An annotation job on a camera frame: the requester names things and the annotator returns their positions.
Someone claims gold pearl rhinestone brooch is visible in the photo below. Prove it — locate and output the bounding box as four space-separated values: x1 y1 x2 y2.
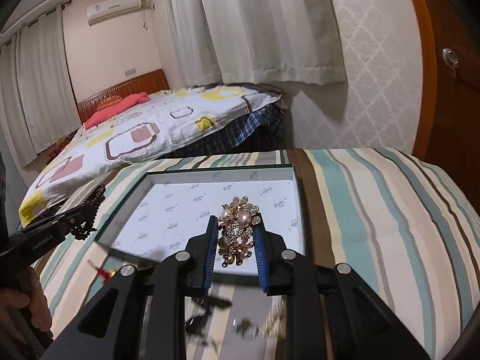
217 196 262 268

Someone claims dark bead bracelet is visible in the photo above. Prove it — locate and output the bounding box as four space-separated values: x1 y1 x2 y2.
69 184 107 242

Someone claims red knot tassel charm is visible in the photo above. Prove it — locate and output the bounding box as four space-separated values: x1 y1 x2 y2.
87 260 116 284

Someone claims white jewelry box tray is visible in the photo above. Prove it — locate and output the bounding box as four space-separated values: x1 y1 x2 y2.
95 165 305 265

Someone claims person's left hand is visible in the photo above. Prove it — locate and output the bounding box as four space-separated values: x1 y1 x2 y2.
1 267 52 344

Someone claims blue plaid bed sheet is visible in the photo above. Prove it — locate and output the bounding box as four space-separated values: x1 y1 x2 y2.
158 104 284 159

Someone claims white patterned quilt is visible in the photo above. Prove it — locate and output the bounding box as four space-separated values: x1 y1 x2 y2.
19 84 287 226

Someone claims white curtain left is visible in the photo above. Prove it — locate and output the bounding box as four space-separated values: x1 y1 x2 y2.
1 5 80 167

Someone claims white curtain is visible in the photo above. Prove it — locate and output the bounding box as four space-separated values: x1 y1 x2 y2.
1 5 80 167
164 0 347 86

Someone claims red pillow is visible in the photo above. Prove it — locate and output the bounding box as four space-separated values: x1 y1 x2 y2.
83 92 151 130

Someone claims wooden headboard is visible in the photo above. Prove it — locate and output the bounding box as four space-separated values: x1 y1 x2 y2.
77 69 169 123

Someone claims white curtain centre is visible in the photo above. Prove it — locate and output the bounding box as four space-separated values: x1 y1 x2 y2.
164 0 347 86

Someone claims white air conditioner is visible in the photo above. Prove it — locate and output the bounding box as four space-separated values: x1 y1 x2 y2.
87 0 143 26

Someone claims silver door lock knob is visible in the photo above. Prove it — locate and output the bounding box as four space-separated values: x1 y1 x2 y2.
442 48 459 78

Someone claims brown wooden door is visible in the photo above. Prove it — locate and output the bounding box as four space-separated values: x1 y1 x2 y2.
400 0 480 181

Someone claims silver ring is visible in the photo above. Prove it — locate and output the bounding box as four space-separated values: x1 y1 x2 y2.
231 318 260 342

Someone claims wall outlet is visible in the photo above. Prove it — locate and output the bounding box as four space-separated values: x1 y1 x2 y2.
124 68 137 77

